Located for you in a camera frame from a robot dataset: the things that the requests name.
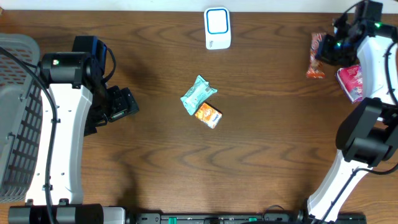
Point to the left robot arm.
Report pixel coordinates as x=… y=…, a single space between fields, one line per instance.
x=49 y=103

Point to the purple red tissue pack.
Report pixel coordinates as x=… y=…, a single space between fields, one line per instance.
x=351 y=82

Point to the red orange snack bar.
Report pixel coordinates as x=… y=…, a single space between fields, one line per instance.
x=315 y=68

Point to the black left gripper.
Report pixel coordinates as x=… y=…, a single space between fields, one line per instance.
x=125 y=101

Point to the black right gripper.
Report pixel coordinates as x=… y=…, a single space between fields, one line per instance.
x=325 y=55

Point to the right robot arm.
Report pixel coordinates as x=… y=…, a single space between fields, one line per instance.
x=368 y=135

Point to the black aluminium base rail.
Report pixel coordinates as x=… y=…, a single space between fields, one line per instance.
x=269 y=217

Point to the white barcode scanner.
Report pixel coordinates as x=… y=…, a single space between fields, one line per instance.
x=217 y=28

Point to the teal wet wipes pack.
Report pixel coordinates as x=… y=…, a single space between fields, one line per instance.
x=197 y=94

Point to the grey plastic mesh basket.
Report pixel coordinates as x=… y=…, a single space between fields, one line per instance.
x=21 y=120

